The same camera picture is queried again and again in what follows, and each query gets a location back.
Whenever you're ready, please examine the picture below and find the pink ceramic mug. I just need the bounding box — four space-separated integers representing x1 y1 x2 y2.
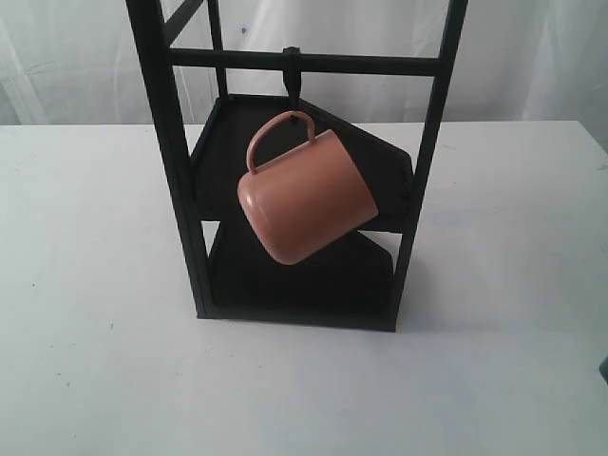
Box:
237 110 379 265

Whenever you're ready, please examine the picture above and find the black metal shelf rack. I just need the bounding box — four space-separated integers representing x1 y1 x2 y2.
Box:
127 1 466 332

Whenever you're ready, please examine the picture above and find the white background curtain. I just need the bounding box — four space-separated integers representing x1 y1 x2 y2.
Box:
1 1 607 139

